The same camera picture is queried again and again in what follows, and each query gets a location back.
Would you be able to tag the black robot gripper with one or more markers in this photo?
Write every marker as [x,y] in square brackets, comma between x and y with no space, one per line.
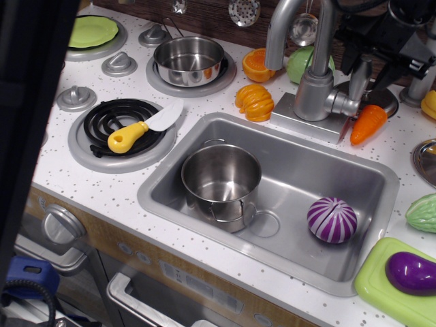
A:
[383,37]

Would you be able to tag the silver faucet lever handle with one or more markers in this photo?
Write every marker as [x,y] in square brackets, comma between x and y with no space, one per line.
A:
[348,103]

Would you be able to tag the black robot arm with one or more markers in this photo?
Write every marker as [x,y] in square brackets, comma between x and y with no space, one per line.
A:
[415,14]

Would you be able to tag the orange toy carrot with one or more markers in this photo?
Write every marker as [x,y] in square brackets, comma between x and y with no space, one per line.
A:
[369,121]

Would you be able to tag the yellow toy pepper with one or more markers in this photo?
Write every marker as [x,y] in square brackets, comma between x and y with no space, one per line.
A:
[428,104]

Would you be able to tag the hanging steel ladle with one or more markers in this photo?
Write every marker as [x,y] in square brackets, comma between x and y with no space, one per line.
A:
[304,27]

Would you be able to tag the steel lid at right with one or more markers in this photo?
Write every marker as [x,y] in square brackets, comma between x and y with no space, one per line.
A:
[424,160]

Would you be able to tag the orange toy half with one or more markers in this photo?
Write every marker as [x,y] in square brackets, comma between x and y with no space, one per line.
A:
[254,67]

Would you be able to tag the orange toy pumpkin piece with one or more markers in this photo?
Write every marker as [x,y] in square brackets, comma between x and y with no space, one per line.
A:
[255,102]

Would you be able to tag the hanging slotted spoon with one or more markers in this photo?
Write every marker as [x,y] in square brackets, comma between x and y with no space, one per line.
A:
[244,13]

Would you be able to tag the light green toy vegetable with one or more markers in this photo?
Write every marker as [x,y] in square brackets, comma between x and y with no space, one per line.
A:
[421,214]

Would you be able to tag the purple striped toy onion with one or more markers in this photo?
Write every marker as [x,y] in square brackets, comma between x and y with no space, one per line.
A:
[332,220]

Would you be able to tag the grey sink basin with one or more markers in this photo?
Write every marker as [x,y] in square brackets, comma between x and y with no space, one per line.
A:
[295,173]

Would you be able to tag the steel saucepan on burner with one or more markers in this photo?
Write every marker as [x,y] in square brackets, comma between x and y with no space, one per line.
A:
[188,61]

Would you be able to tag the steel pot in sink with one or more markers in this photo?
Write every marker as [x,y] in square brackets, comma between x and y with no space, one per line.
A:
[221,181]

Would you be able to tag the hanging steel utensil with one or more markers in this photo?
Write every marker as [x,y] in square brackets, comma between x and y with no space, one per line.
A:
[179,6]

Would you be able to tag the purple toy eggplant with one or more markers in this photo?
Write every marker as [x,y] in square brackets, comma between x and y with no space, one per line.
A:
[411,274]

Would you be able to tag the green cutting board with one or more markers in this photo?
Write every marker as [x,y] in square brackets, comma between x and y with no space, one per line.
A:
[373,286]

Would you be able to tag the grey stove knob back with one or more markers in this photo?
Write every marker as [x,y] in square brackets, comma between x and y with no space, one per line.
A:
[153,37]

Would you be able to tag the grey stove knob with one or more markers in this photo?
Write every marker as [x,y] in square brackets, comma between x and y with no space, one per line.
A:
[153,37]
[120,65]
[76,99]

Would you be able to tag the grey stove knob middle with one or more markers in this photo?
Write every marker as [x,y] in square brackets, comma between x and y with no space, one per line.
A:
[120,65]

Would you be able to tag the black coil burner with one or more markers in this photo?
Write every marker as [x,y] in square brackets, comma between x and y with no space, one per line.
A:
[110,116]

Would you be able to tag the green toy plate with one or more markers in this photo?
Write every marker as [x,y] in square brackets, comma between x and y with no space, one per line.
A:
[92,31]

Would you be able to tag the grey stove knob front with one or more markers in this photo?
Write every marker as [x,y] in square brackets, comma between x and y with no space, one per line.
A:
[76,99]

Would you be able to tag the silver oven dial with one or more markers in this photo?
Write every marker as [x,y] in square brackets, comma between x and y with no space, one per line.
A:
[60,226]

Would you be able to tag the yellow handled toy knife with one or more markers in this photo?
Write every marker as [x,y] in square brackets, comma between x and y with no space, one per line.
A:
[122,140]

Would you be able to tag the dark foreground post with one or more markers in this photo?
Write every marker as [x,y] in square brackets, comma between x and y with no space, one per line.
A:
[34,39]

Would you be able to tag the silver oven door handle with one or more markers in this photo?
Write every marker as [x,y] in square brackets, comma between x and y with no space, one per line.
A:
[118,294]

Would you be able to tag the blue clamp with cable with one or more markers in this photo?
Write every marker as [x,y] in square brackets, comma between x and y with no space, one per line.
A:
[29,278]

